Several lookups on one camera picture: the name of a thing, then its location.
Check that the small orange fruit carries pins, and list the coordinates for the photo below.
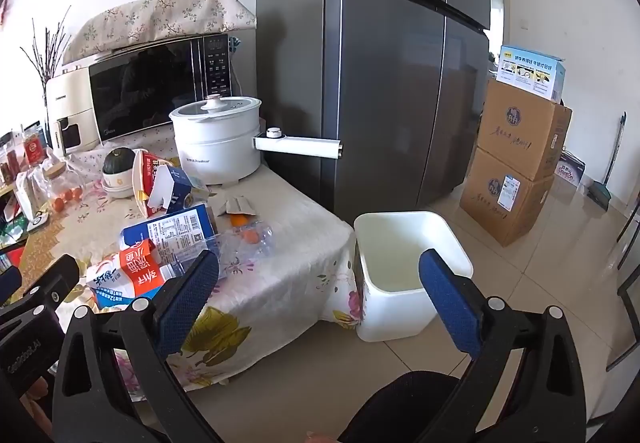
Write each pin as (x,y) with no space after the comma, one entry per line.
(57,204)
(67,196)
(77,193)

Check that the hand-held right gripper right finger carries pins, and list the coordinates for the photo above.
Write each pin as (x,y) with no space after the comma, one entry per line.
(450,308)

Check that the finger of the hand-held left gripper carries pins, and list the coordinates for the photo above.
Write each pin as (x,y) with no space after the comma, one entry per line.
(50,283)
(9,284)

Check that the blue white printed box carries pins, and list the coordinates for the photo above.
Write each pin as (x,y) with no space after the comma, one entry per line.
(530,73)

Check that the white shallow bowl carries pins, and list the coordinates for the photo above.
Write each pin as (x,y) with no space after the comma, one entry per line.
(119,193)

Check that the person's leg in dark trousers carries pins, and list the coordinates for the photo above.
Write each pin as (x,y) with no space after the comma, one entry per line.
(415,403)

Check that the floral tablecloth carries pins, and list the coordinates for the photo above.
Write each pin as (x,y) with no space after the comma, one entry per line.
(290,233)

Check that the glass jar with cork lid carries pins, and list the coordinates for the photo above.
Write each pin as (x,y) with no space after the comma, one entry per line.
(62,173)

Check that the small white purple box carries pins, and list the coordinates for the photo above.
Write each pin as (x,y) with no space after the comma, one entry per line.
(570,170)

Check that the floral cloth cover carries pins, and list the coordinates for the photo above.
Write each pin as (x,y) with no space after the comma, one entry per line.
(150,18)

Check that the clear plastic bottle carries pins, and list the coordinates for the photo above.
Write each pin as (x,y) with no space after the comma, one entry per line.
(240,250)

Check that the person's left hand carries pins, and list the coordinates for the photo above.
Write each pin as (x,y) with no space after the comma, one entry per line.
(37,394)

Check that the dark green squash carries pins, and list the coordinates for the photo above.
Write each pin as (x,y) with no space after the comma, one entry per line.
(117,160)

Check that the white blue milk carton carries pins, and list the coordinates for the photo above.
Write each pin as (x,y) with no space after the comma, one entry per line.
(112,301)

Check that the broom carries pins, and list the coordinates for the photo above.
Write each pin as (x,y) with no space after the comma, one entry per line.
(599,190)

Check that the glass pot lid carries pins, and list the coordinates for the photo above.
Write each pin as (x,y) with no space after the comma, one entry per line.
(215,107)

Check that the black metal chair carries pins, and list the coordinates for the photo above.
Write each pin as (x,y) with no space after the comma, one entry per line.
(627,293)

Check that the black microwave oven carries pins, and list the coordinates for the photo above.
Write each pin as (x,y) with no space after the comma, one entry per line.
(150,83)

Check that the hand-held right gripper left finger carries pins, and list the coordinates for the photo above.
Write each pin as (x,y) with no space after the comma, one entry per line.
(192,303)

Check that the kraft paper packet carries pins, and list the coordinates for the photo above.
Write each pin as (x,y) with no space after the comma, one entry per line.
(240,205)

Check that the grey refrigerator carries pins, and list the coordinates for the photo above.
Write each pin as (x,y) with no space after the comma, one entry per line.
(380,73)

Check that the blue carton with white label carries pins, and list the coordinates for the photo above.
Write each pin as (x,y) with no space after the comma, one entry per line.
(175,228)

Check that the orange plastic bag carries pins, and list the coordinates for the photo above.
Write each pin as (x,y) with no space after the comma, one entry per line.
(239,219)

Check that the white plastic bin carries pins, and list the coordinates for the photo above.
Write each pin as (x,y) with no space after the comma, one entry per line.
(400,313)

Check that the white food packet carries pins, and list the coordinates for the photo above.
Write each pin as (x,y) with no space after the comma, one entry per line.
(30,195)

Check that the cream air fryer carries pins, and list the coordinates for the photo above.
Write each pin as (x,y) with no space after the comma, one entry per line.
(70,98)

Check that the white electric cooking pot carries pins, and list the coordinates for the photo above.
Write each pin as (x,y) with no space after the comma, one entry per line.
(215,148)

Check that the dry branches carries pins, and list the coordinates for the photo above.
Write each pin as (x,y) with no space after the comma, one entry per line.
(47,48)

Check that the orange white carton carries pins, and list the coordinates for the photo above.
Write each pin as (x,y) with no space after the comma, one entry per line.
(135,270)

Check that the cardboard box with white label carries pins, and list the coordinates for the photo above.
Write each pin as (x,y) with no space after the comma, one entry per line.
(500,208)

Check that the red white open carton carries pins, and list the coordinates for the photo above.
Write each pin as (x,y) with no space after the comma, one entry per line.
(146,173)

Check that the red packet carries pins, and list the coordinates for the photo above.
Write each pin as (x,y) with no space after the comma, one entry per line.
(34,148)

